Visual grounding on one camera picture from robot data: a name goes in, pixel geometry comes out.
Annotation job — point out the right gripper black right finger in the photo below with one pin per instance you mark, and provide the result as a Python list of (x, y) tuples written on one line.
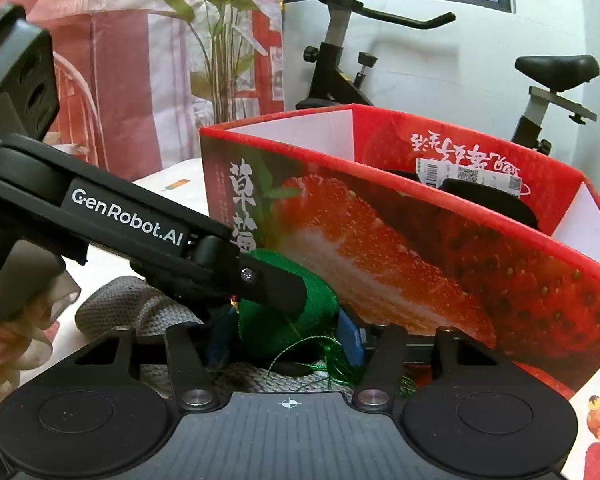
[(376, 353)]

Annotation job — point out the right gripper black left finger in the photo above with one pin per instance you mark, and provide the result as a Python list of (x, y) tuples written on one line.
[(190, 384)]

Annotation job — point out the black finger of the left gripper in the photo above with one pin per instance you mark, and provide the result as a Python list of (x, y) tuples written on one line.
[(266, 278)]

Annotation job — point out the green yarn ball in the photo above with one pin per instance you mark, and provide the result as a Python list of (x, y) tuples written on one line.
[(297, 352)]

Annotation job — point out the grey knitted cloth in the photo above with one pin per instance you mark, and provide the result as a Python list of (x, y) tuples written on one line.
[(130, 301)]

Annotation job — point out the left human hand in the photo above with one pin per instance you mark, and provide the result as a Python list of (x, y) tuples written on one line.
[(26, 340)]

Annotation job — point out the red strawberry cardboard box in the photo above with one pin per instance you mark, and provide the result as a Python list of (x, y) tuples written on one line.
[(423, 224)]

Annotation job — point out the black exercise bike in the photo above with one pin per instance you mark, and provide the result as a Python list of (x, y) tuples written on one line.
[(464, 72)]

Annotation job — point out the pink floral wall hanging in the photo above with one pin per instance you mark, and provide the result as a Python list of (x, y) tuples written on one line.
[(138, 79)]

